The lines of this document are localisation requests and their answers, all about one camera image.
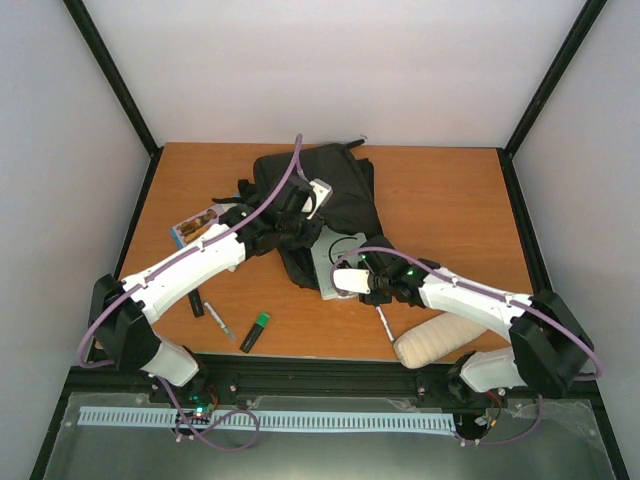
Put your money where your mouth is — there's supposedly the grey Gatsby book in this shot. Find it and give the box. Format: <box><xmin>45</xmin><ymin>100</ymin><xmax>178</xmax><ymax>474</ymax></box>
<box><xmin>311</xmin><ymin>226</ymin><xmax>371</xmax><ymax>301</ymax></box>

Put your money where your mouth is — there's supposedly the black student backpack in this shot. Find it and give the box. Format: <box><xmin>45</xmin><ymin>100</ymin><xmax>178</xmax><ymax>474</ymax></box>
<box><xmin>236</xmin><ymin>138</ymin><xmax>396</xmax><ymax>291</ymax></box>

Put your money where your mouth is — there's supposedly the dog picture book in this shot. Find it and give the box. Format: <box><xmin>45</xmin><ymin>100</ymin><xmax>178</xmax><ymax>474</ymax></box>
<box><xmin>169</xmin><ymin>193</ymin><xmax>241</xmax><ymax>249</ymax></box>

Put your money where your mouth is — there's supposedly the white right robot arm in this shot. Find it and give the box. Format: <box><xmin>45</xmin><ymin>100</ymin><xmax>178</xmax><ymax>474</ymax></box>
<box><xmin>358</xmin><ymin>236</ymin><xmax>602</xmax><ymax>399</ymax></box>

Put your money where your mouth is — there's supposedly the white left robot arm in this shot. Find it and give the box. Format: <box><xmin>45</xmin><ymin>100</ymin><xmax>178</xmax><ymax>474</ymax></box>
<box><xmin>88</xmin><ymin>177</ymin><xmax>332</xmax><ymax>403</ymax></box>

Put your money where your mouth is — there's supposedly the blue whiteboard marker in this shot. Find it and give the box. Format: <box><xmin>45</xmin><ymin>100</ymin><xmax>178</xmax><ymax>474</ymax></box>
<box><xmin>375</xmin><ymin>305</ymin><xmax>396</xmax><ymax>344</ymax></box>

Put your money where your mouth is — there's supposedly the beige pencil case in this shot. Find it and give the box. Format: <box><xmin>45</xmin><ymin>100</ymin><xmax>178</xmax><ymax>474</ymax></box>
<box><xmin>393</xmin><ymin>313</ymin><xmax>488</xmax><ymax>369</ymax></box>

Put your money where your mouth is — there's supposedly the green highlighter marker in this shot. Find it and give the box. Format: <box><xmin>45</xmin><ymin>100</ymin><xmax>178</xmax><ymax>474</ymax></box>
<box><xmin>240</xmin><ymin>312</ymin><xmax>271</xmax><ymax>353</ymax></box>

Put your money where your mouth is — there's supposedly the silver pen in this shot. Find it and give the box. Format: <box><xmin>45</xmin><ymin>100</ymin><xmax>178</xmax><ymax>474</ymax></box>
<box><xmin>203</xmin><ymin>301</ymin><xmax>236</xmax><ymax>342</ymax></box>

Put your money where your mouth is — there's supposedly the pink highlighter marker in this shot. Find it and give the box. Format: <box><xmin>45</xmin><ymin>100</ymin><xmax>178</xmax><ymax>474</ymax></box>
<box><xmin>188</xmin><ymin>289</ymin><xmax>204</xmax><ymax>318</ymax></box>

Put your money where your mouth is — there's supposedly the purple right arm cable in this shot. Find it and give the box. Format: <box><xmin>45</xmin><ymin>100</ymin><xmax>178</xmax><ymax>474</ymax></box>
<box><xmin>329</xmin><ymin>247</ymin><xmax>604</xmax><ymax>446</ymax></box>

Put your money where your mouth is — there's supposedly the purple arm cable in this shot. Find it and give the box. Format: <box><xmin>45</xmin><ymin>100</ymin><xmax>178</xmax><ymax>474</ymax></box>
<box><xmin>329</xmin><ymin>247</ymin><xmax>604</xmax><ymax>446</ymax></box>
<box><xmin>75</xmin><ymin>132</ymin><xmax>306</xmax><ymax>454</ymax></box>

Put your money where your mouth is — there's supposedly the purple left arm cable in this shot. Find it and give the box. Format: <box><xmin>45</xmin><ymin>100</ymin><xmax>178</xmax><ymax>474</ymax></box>
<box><xmin>75</xmin><ymin>132</ymin><xmax>306</xmax><ymax>454</ymax></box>

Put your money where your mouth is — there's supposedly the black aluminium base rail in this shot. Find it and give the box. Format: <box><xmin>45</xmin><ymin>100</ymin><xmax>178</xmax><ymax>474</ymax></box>
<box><xmin>64</xmin><ymin>352</ymin><xmax>506</xmax><ymax>406</ymax></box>

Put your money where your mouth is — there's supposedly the light blue cable duct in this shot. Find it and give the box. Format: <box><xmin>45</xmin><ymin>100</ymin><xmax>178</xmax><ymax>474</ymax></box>
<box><xmin>77</xmin><ymin>406</ymin><xmax>456</xmax><ymax>435</ymax></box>

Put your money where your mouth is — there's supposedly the left black frame post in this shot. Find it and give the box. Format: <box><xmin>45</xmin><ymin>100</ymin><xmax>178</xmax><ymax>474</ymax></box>
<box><xmin>62</xmin><ymin>0</ymin><xmax>164</xmax><ymax>159</ymax></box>

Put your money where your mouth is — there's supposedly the black frame post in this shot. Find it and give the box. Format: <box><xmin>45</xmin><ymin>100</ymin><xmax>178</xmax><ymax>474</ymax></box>
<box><xmin>62</xmin><ymin>0</ymin><xmax>164</xmax><ymax>159</ymax></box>
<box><xmin>503</xmin><ymin>0</ymin><xmax>609</xmax><ymax>156</ymax></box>

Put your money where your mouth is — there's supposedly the right black frame post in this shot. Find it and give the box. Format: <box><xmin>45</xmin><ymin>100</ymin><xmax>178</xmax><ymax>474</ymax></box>
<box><xmin>503</xmin><ymin>0</ymin><xmax>609</xmax><ymax>156</ymax></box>

